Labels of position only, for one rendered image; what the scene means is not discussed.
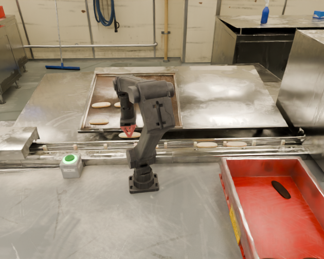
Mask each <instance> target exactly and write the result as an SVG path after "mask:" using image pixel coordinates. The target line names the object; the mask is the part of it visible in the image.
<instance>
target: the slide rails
mask: <svg viewBox="0 0 324 259"><path fill-rule="evenodd" d="M228 142H245V143H246V144H252V142H253V141H227V143H228ZM198 143H201V142H197V144H198ZM214 143H216V144H217V145H223V141H219V142H214ZM273 143H281V140H265V141H256V144H273ZM285 143H301V140H285ZM183 145H194V142H174V143H167V146H183ZM300 145H302V144H300ZM73 146H74V145H47V146H46V147H47V149H69V148H74V147H73ZM158 146H164V143H158ZM255 146H293V145H255ZM93 147H104V144H82V145H77V148H93ZM107 147H134V143H128V144H107ZM217 147H228V146H217ZM245 147H249V146H245ZM181 148H201V147H165V148H156V149H181ZM29 149H43V147H42V145H36V146H30V147H29ZM97 150H128V149H97ZM52 151H92V150H52ZM30 152H47V151H30Z"/></svg>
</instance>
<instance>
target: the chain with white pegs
mask: <svg viewBox="0 0 324 259"><path fill-rule="evenodd" d="M226 143H227V142H226V141H223V146H226ZM255 145H256V141H255V140H253V142H252V145H247V146H255ZM278 145H299V144H285V140H282V141H281V144H278ZM42 147H43V150H35V151H52V150H47V147H46V145H43V146H42ZM73 147H74V150H78V149H77V145H76V144H74V146H73ZM165 147H167V143H166V142H164V147H158V148H165ZM192 147H197V142H194V146H192ZM104 149H108V148H107V144H104ZM80 150H97V149H80Z"/></svg>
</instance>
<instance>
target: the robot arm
mask: <svg viewBox="0 0 324 259"><path fill-rule="evenodd" d="M113 88H114V90H115V92H116V94H117V96H118V98H119V100H120V109H121V116H120V121H119V123H120V128H121V129H122V130H123V131H124V132H125V134H126V135H127V137H132V134H133V131H134V129H135V127H136V119H137V115H136V110H134V103H138V105H139V109H140V113H141V116H142V120H143V123H144V126H143V129H142V132H141V135H140V138H139V140H138V144H137V145H136V146H135V147H134V148H133V149H128V150H126V157H127V162H128V166H129V168H130V169H134V173H133V175H132V176H129V193H130V194H135V193H144V192H154V191H159V182H158V176H157V174H156V173H153V172H152V168H151V167H150V165H152V164H155V163H156V156H157V152H156V147H157V145H158V143H159V141H160V140H161V138H162V136H163V134H164V133H165V132H167V131H168V130H169V129H174V128H175V119H174V113H173V108H172V102H171V98H172V97H174V87H173V84H172V83H171V82H166V80H161V81H157V80H146V79H142V78H137V77H135V76H134V75H124V76H116V77H115V80H113ZM155 105H156V108H155ZM129 127H130V128H131V129H129ZM125 128H126V129H127V131H128V132H130V134H128V132H127V131H126V129H125Z"/></svg>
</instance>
